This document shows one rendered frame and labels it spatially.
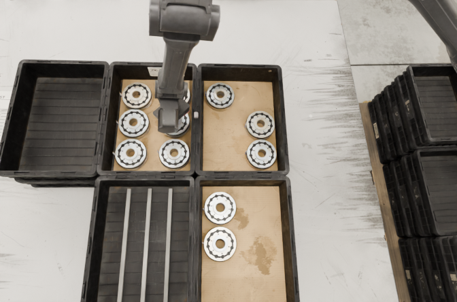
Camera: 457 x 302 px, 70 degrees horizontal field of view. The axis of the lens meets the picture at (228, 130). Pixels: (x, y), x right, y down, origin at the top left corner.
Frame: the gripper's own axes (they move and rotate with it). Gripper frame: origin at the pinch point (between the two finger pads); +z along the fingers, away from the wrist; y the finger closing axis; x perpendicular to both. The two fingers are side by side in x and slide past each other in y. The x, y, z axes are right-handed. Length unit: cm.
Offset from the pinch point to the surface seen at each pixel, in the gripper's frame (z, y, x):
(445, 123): 42, 103, -79
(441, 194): 52, 78, -101
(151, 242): 5.6, -31.7, -24.3
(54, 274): 18, -63, -8
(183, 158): 3.1, -6.3, -11.5
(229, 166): 6.1, 3.4, -23.8
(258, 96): 6.6, 30.1, -12.6
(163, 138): 6.0, -6.3, -0.6
